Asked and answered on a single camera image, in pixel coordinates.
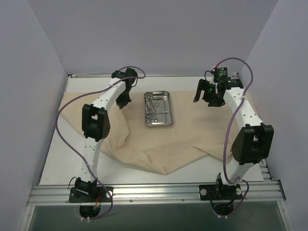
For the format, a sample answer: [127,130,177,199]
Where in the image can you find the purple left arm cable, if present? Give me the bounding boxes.
[56,66,146,219]

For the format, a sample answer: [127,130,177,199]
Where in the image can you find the aluminium front rail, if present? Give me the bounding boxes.
[27,180,286,206]

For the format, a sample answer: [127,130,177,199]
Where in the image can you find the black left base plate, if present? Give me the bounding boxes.
[68,186,113,203]

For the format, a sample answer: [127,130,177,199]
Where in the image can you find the steel surgical scissors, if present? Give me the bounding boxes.
[145,96,159,113]

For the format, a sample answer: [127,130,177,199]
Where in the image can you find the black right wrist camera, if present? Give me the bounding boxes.
[213,67,229,83]

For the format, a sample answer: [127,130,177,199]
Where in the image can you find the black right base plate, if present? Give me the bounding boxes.
[198,184,243,201]

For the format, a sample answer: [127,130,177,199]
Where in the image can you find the steel surgical forceps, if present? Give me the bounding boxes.
[145,110,169,124]

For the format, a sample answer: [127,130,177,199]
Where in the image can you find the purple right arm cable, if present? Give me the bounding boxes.
[211,57,255,216]

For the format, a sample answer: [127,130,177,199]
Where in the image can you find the beige cloth wrap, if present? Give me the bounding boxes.
[58,90,260,176]

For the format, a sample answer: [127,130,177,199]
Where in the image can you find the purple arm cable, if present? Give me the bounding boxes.
[211,57,255,216]
[56,66,146,219]

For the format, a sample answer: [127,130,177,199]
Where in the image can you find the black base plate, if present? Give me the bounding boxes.
[198,184,243,201]
[68,186,113,203]

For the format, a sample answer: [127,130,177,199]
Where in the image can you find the steel instrument tray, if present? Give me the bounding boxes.
[144,90,173,128]

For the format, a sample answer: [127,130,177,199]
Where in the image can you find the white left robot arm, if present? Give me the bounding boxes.
[75,67,138,202]

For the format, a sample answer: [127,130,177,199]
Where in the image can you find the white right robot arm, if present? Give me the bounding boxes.
[193,78,274,199]

